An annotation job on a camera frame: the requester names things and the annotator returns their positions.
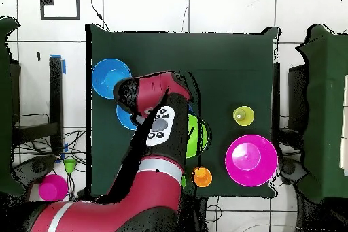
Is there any orange cup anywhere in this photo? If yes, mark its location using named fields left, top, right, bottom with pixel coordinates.
left=192, top=166, right=213, bottom=188

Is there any dark green table cloth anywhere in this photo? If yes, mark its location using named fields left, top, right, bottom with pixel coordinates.
left=85, top=23, right=281, bottom=199

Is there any black post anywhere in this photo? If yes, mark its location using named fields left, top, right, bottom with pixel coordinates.
left=272, top=62, right=281, bottom=146

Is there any yellow ribbed cup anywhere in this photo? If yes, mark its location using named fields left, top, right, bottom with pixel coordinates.
left=232, top=105, right=256, bottom=127

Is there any lime green bowl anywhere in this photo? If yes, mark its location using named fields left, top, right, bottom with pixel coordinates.
left=186, top=114, right=209, bottom=159

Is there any large blue bowl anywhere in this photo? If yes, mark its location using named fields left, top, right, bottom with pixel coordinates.
left=91, top=58, right=133, bottom=100
left=116, top=103, right=138, bottom=131

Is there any black equipment base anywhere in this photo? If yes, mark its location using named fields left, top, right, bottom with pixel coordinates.
left=12, top=154, right=57, bottom=186
left=279, top=158, right=307, bottom=185

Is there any black cable tangle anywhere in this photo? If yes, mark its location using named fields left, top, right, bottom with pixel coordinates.
left=12, top=129, right=88, bottom=201

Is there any green cloth covered table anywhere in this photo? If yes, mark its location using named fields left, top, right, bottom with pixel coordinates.
left=295, top=24, right=348, bottom=204
left=0, top=16, right=27, bottom=196

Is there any pink cup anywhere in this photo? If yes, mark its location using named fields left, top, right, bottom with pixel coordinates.
left=38, top=173, right=69, bottom=202

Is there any black stand frame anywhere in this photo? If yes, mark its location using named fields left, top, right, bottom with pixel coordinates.
left=10, top=55, right=65, bottom=156

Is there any large pink bowl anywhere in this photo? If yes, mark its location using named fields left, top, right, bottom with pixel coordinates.
left=224, top=134, right=279, bottom=188

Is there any blue tape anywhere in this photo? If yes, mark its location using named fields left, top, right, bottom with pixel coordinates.
left=50, top=54, right=67, bottom=75

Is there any small green cup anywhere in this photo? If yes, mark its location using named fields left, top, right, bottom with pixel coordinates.
left=63, top=158, right=77, bottom=174

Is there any black box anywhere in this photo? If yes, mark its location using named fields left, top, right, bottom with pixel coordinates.
left=287, top=64, right=309, bottom=132

